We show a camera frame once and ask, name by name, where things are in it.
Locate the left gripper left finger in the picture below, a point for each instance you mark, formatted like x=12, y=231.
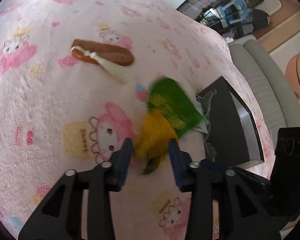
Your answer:
x=59, y=214

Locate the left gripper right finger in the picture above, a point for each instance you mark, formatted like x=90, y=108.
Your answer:
x=240, y=195

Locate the green yellow corn snack packet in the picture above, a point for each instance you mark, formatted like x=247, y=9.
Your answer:
x=170, y=114

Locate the black storage box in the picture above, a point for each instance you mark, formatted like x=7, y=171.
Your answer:
x=232, y=136

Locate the white paper card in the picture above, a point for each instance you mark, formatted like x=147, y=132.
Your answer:
x=201, y=126

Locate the grey padded sofa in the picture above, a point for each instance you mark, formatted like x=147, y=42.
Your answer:
x=275, y=96

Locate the pink cartoon print blanket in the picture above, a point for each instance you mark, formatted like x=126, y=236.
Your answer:
x=58, y=112

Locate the brown wooden comb with tassel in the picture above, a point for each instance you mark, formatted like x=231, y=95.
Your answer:
x=113, y=59

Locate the black glass tv stand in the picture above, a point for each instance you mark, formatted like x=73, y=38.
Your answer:
x=230, y=18

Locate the black tracking camera left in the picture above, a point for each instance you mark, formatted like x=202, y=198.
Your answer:
x=285, y=177

